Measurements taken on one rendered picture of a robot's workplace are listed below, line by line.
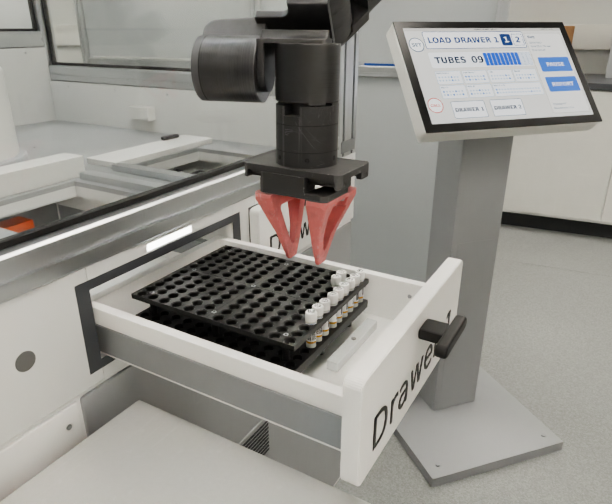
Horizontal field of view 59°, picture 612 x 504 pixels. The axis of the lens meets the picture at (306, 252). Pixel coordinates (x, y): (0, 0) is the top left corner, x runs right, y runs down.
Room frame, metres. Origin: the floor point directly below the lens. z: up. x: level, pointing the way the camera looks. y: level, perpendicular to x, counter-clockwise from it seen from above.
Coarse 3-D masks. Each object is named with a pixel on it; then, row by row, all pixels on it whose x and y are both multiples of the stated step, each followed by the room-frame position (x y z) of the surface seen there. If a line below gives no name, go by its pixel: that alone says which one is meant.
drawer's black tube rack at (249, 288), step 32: (224, 256) 0.67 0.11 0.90; (256, 256) 0.68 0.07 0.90; (160, 288) 0.57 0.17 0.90; (192, 288) 0.57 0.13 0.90; (224, 288) 0.58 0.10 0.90; (256, 288) 0.57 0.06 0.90; (288, 288) 0.57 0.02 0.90; (320, 288) 0.57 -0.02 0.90; (160, 320) 0.55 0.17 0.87; (192, 320) 0.55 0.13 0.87; (224, 320) 0.50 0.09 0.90; (256, 320) 0.50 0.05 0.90; (288, 320) 0.50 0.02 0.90; (352, 320) 0.56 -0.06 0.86; (256, 352) 0.48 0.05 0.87; (288, 352) 0.47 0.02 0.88; (320, 352) 0.49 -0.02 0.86
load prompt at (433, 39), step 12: (432, 36) 1.44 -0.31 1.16; (444, 36) 1.45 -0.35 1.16; (456, 36) 1.46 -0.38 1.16; (468, 36) 1.47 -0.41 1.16; (480, 36) 1.48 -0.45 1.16; (492, 36) 1.49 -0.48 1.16; (504, 36) 1.51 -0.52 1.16; (516, 36) 1.52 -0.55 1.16; (432, 48) 1.41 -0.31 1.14; (444, 48) 1.42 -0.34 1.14; (456, 48) 1.43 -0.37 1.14; (468, 48) 1.44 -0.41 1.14
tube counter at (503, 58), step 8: (472, 56) 1.43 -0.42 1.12; (480, 56) 1.44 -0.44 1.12; (488, 56) 1.45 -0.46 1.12; (496, 56) 1.45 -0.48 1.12; (504, 56) 1.46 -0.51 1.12; (512, 56) 1.47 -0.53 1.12; (520, 56) 1.48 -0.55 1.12; (528, 56) 1.48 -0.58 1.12; (472, 64) 1.41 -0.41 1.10; (480, 64) 1.42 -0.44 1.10; (488, 64) 1.43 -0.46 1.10; (496, 64) 1.44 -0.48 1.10; (504, 64) 1.44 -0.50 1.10; (512, 64) 1.45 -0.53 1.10; (520, 64) 1.46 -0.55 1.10; (528, 64) 1.47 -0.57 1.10
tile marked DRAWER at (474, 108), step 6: (450, 102) 1.32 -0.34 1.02; (456, 102) 1.32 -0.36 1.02; (462, 102) 1.33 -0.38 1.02; (468, 102) 1.33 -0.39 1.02; (474, 102) 1.34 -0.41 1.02; (480, 102) 1.34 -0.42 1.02; (456, 108) 1.31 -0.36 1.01; (462, 108) 1.32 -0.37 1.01; (468, 108) 1.32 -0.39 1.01; (474, 108) 1.33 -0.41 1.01; (480, 108) 1.33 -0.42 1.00; (486, 108) 1.34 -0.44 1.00; (456, 114) 1.30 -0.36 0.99; (462, 114) 1.31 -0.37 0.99; (468, 114) 1.31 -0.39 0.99; (474, 114) 1.32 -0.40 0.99; (480, 114) 1.32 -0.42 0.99; (486, 114) 1.33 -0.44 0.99
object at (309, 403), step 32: (192, 256) 0.70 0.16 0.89; (128, 288) 0.60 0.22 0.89; (384, 288) 0.62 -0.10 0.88; (416, 288) 0.59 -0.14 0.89; (96, 320) 0.54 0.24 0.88; (128, 320) 0.51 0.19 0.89; (384, 320) 0.61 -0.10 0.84; (128, 352) 0.51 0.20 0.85; (160, 352) 0.48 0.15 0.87; (192, 352) 0.46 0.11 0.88; (224, 352) 0.45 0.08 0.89; (192, 384) 0.46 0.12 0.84; (224, 384) 0.44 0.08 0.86; (256, 384) 0.42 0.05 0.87; (288, 384) 0.41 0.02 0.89; (320, 384) 0.39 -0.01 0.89; (256, 416) 0.42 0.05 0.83; (288, 416) 0.40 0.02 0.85; (320, 416) 0.39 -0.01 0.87
